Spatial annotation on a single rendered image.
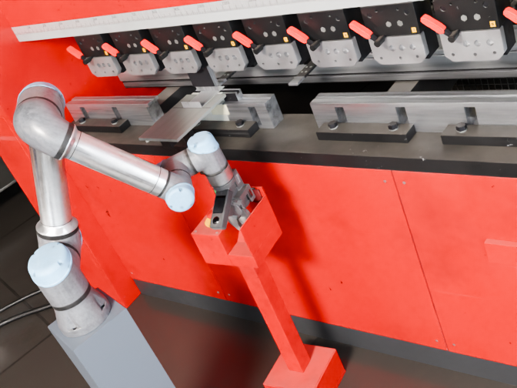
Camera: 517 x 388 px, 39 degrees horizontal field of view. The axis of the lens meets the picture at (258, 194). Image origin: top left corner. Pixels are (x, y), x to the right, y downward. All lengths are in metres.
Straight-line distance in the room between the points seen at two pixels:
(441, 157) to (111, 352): 1.03
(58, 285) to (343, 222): 0.87
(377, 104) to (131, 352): 0.98
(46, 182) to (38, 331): 1.76
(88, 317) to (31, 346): 1.59
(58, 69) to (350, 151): 1.47
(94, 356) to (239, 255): 0.50
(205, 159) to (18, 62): 1.24
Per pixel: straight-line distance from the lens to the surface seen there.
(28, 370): 3.49
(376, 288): 2.41
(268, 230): 2.17
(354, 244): 2.31
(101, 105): 2.90
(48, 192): 2.02
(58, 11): 2.74
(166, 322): 3.24
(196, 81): 2.47
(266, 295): 2.32
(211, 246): 2.19
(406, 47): 1.91
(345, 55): 2.01
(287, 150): 2.20
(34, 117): 1.82
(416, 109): 2.02
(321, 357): 2.58
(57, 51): 3.13
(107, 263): 3.33
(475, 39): 1.83
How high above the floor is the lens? 1.92
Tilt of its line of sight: 31 degrees down
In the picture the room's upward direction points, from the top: 24 degrees counter-clockwise
